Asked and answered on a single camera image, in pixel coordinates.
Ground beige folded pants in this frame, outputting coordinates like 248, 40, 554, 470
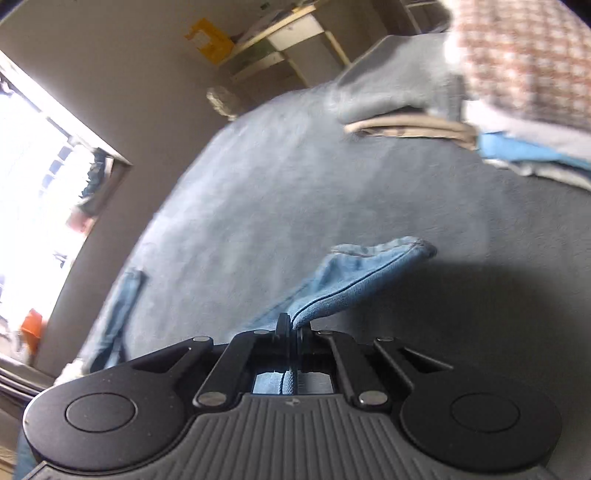
344, 115, 481, 151

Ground white folded garment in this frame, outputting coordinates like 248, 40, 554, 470
462, 100, 591, 155

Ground pale wooden desk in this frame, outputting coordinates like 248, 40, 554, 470
217, 0, 352, 88

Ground metal shoe rack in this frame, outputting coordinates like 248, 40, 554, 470
402, 0, 451, 34

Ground dark clothes bundle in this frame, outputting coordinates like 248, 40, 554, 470
78, 148, 112, 217

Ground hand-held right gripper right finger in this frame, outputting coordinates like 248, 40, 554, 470
292, 323, 455, 411

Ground carved bedpost finial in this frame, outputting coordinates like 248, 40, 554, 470
206, 87, 241, 121

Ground light blue folded garment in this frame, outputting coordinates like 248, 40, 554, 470
478, 131, 591, 171

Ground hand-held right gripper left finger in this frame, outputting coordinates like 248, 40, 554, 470
131, 313, 293, 409

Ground orange bag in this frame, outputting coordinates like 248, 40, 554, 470
21, 309, 44, 365

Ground window with metal grille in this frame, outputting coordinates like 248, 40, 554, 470
0, 51, 132, 370

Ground blue jeans with leather patch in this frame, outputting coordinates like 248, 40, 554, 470
78, 235, 437, 398

